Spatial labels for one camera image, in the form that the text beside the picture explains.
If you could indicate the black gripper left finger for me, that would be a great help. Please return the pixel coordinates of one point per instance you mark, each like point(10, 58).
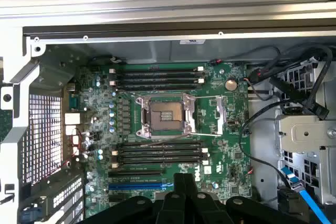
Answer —
point(173, 208)

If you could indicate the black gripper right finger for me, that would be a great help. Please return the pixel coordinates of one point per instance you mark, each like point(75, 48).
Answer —
point(200, 208)

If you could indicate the black RAM slot white latches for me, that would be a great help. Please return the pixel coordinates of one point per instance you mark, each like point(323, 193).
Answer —
point(157, 151)
point(157, 70)
point(157, 164)
point(157, 80)

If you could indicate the silver chipset heat sink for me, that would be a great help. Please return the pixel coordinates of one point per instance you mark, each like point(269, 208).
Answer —
point(160, 196)

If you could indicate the blue expansion slot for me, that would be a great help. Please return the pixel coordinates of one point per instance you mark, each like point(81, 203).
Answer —
point(136, 186)

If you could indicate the long black expansion slot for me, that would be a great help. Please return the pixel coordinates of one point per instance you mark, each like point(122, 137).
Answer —
point(134, 174)

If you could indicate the thin locking lever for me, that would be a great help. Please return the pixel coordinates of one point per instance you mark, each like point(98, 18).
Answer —
point(173, 138)

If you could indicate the green motherboard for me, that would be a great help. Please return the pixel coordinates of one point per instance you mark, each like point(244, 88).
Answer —
point(236, 129)

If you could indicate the black disk power plug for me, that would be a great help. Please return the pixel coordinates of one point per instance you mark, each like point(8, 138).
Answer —
point(287, 197)

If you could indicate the CPU socket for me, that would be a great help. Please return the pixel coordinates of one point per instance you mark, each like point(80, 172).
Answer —
point(165, 115)

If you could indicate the silver coin battery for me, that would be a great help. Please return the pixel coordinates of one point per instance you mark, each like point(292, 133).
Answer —
point(231, 84)

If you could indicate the grey open PC case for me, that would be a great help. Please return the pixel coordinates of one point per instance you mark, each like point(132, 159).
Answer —
point(183, 51)

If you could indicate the green graphics card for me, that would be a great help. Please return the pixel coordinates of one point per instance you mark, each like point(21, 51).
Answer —
point(4, 125)

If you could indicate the silver disk bay with bracket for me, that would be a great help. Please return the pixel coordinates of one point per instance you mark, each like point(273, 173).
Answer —
point(307, 132)

